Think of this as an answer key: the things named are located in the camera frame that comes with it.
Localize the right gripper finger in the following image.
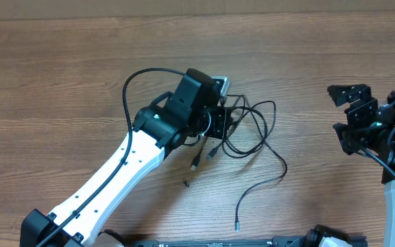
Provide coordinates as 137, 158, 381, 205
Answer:
327, 84, 372, 107
333, 123, 362, 155

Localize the black USB-C cable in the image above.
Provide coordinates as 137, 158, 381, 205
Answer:
223, 95, 289, 233

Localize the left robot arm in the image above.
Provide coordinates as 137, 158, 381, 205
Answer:
19, 69, 232, 247

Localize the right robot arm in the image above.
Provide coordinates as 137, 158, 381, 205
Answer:
327, 84, 395, 246

